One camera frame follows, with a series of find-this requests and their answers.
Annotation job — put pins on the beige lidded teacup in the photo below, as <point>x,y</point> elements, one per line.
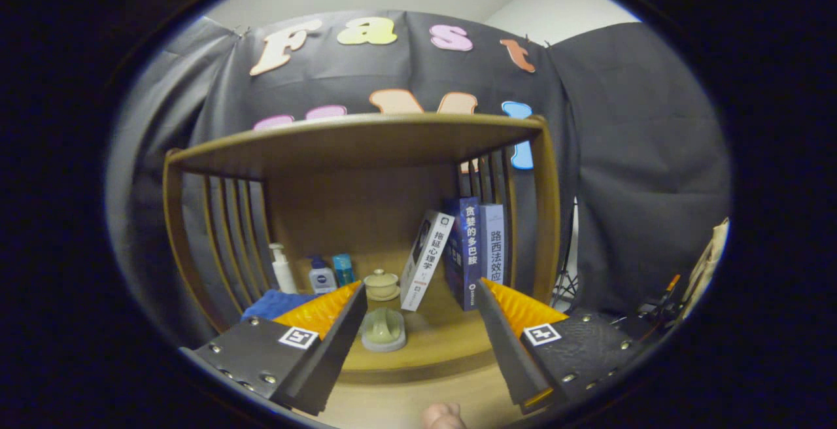
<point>382,284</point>

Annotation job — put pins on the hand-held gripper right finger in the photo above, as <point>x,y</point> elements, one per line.
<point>507,350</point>

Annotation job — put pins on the black equipment with orange parts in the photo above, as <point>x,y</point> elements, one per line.
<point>654,314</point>

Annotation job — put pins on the clear blue bottle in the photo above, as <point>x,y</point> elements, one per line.
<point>342,269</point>

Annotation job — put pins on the wooden cabinet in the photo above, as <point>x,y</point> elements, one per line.
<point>359,144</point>

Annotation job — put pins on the white bottle with blue cap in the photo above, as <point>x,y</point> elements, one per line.
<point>322,280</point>

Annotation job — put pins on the rolled blue towel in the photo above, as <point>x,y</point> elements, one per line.
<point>281,303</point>

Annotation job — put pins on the black backdrop cloth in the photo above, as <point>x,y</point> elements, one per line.
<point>621,154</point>

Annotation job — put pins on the white pump bottle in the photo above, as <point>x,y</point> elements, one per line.
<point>284,278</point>

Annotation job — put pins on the white book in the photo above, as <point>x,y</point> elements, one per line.
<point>428,259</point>

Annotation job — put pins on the dark blue book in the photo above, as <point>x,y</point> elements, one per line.
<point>467,246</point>

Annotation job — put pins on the pale grey-blue book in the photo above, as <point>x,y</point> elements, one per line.
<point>492,239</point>

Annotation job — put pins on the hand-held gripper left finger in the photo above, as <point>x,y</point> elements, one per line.
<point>337,350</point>

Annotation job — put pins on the beige bag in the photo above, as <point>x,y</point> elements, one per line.
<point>709,265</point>

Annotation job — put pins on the wooden countertop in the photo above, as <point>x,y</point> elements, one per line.
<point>438,337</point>

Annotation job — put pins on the black tripod stand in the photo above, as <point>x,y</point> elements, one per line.
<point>565,285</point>

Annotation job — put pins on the wooden drawer with black knob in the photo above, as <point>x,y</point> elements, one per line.
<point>405,396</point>

